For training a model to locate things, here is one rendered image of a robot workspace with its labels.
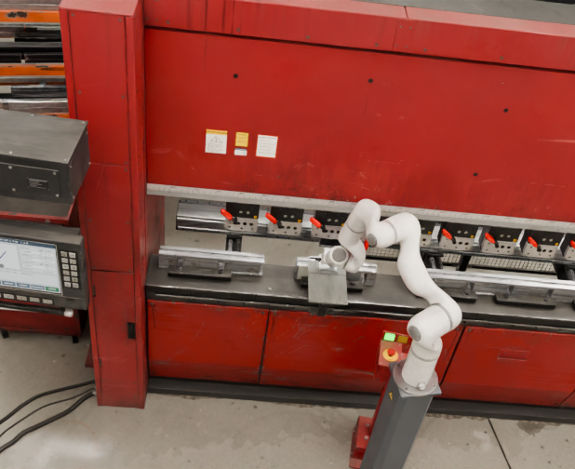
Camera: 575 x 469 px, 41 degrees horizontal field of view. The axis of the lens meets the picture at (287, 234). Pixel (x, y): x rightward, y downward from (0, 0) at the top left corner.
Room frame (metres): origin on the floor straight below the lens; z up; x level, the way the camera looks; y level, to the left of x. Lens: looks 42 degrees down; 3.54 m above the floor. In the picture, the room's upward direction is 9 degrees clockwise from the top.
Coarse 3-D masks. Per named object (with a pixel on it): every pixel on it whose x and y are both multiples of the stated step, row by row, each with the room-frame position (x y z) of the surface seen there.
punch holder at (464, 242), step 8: (448, 224) 2.65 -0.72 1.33; (456, 224) 2.65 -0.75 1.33; (464, 224) 2.65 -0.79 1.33; (472, 224) 2.66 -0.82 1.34; (440, 232) 2.70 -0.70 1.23; (448, 232) 2.65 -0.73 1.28; (456, 232) 2.65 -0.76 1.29; (464, 232) 2.66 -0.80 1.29; (472, 232) 2.66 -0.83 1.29; (440, 240) 2.65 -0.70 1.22; (448, 240) 2.65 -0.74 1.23; (456, 240) 2.65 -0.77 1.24; (464, 240) 2.65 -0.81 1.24; (472, 240) 2.66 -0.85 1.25; (448, 248) 2.65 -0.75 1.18; (456, 248) 2.65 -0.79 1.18; (464, 248) 2.65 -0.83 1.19
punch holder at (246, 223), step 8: (232, 208) 2.55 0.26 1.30; (240, 208) 2.56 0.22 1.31; (248, 208) 2.56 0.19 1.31; (256, 208) 2.56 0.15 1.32; (240, 216) 2.56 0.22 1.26; (248, 216) 2.56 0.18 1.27; (224, 224) 2.55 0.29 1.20; (232, 224) 2.55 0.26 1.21; (240, 224) 2.56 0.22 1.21; (248, 224) 2.56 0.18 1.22; (256, 224) 2.56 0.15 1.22
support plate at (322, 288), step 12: (312, 264) 2.59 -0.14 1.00; (312, 276) 2.51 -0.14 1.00; (324, 276) 2.52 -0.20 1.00; (336, 276) 2.53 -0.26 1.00; (312, 288) 2.43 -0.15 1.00; (324, 288) 2.44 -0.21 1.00; (336, 288) 2.45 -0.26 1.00; (312, 300) 2.36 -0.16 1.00; (324, 300) 2.37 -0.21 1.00; (336, 300) 2.39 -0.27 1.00
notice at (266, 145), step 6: (258, 138) 2.56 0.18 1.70; (264, 138) 2.57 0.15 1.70; (270, 138) 2.57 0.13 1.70; (276, 138) 2.57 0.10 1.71; (258, 144) 2.56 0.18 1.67; (264, 144) 2.57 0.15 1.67; (270, 144) 2.57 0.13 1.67; (276, 144) 2.57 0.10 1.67; (258, 150) 2.56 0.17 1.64; (264, 150) 2.57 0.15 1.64; (270, 150) 2.57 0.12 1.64; (264, 156) 2.57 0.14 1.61; (270, 156) 2.57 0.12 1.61
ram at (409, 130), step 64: (192, 64) 2.54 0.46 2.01; (256, 64) 2.56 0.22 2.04; (320, 64) 2.58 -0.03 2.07; (384, 64) 2.61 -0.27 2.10; (448, 64) 2.63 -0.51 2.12; (512, 64) 2.67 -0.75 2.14; (192, 128) 2.54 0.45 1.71; (256, 128) 2.56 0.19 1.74; (320, 128) 2.59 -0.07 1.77; (384, 128) 2.61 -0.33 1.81; (448, 128) 2.64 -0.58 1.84; (512, 128) 2.66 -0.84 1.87; (256, 192) 2.57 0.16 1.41; (320, 192) 2.59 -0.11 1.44; (384, 192) 2.62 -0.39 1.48; (448, 192) 2.64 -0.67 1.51; (512, 192) 2.67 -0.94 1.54
